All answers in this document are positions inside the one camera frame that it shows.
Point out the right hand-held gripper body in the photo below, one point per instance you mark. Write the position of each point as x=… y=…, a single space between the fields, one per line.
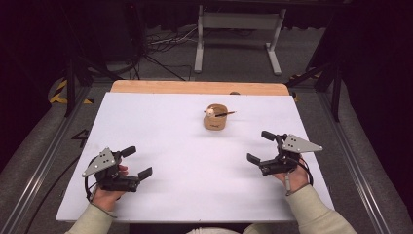
x=300 y=144

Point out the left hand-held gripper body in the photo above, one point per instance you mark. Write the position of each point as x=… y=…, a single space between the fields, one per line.
x=101 y=162

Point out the dark pencil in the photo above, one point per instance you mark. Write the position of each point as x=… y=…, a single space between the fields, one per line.
x=225 y=114

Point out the round wooden pen holder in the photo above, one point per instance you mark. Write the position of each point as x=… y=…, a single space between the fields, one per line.
x=215 y=123

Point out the person's left hand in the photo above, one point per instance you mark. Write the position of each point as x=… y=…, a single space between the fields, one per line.
x=107 y=198

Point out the person's right hand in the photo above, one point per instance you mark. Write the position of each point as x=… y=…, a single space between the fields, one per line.
x=295 y=182

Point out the white board table cover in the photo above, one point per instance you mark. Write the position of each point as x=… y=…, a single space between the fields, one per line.
x=195 y=182

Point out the small pale figure ornament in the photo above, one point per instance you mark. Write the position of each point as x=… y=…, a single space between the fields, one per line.
x=210 y=112

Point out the black tripod stand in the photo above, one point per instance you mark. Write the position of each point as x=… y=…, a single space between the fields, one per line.
x=70 y=81
x=336 y=91

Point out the yellow black floor tape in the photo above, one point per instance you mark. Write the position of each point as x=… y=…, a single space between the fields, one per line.
x=58 y=92

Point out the person's lap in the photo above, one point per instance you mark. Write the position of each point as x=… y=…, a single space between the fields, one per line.
x=214 y=230

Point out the wooden table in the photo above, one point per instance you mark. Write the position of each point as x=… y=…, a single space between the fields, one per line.
x=195 y=87

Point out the white metal stand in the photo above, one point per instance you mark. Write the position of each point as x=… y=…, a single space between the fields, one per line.
x=239 y=21

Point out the aluminium floor rail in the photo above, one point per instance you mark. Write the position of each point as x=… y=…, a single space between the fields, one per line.
x=357 y=169
x=39 y=169

